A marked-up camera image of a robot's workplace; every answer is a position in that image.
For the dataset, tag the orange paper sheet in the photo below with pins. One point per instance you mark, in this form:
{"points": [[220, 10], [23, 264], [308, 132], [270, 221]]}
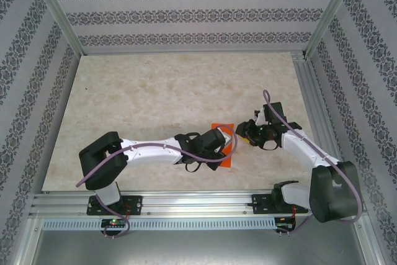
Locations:
{"points": [[228, 161]]}

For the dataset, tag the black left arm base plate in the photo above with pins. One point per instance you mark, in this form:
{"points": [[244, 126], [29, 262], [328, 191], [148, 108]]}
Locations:
{"points": [[136, 204]]}

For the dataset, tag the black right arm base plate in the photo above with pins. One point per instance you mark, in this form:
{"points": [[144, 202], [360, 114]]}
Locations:
{"points": [[259, 204]]}

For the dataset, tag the white right camera mount bracket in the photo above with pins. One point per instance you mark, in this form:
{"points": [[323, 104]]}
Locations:
{"points": [[260, 116]]}

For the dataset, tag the aluminium side rail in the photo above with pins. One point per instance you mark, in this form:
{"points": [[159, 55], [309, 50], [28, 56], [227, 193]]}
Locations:
{"points": [[310, 91]]}

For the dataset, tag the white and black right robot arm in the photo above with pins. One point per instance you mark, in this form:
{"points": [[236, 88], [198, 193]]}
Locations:
{"points": [[335, 196]]}

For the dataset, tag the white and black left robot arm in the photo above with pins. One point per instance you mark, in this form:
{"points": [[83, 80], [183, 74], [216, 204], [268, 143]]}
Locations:
{"points": [[149, 153]]}

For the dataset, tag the aluminium frame post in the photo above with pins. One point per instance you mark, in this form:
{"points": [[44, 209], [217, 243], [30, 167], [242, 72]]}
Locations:
{"points": [[56, 10], [332, 10]]}

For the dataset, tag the long aluminium mounting rail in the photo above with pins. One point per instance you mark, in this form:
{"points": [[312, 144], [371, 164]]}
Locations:
{"points": [[198, 200]]}

